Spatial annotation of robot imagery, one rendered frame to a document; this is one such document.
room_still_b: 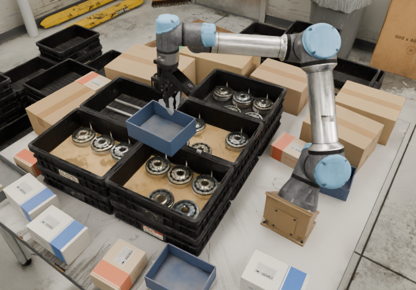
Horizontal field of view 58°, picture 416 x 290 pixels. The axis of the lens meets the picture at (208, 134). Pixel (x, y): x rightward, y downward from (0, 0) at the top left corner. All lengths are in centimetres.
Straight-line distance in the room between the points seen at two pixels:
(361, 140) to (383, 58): 237
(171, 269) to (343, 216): 73
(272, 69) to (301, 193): 94
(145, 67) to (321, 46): 111
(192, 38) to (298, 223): 76
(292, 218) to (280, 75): 92
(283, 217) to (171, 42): 75
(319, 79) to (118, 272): 93
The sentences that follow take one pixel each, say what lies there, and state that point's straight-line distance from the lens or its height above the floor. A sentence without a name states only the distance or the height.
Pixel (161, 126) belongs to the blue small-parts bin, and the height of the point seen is 107.
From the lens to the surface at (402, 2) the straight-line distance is 402.
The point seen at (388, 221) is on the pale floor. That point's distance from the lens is 269.
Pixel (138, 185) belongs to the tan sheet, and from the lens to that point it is 154.
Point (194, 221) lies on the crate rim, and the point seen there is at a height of 93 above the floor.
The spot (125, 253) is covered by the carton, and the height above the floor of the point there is 77.
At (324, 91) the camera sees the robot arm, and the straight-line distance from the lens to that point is 128.
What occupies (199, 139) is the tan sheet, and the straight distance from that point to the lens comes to 171.
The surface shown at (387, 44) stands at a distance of 409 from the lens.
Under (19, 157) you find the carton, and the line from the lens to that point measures 190.
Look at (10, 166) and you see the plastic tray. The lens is 199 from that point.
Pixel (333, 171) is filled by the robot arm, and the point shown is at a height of 108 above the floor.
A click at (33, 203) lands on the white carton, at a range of 167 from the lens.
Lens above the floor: 198
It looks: 41 degrees down
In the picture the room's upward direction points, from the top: straight up
